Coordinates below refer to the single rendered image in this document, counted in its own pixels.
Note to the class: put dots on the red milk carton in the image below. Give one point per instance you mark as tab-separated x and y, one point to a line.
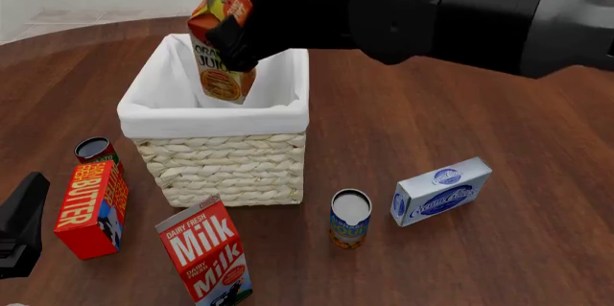
201	241

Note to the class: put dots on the red butter box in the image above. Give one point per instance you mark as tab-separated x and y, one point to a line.
82	205

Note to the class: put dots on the orange juice carton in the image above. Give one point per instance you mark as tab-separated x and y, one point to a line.
221	81

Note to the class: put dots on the red tin can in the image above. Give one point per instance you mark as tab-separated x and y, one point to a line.
94	147

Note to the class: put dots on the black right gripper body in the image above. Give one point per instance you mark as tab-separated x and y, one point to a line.
292	11

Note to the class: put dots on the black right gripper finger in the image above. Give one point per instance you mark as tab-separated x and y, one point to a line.
235	47

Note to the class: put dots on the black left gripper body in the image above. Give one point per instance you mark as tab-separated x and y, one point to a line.
16	253

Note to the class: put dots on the white cloth basket liner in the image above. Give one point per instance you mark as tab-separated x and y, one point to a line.
158	86

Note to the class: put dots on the blue soup can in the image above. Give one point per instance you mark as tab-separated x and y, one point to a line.
350	228

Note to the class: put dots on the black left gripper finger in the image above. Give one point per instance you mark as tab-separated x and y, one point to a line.
26	205

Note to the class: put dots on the woven wicker basket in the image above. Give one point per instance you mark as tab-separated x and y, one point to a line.
220	169

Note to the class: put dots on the blue-white cream cheese box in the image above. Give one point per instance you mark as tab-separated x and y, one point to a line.
446	198

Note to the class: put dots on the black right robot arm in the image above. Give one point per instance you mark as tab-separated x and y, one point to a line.
479	14

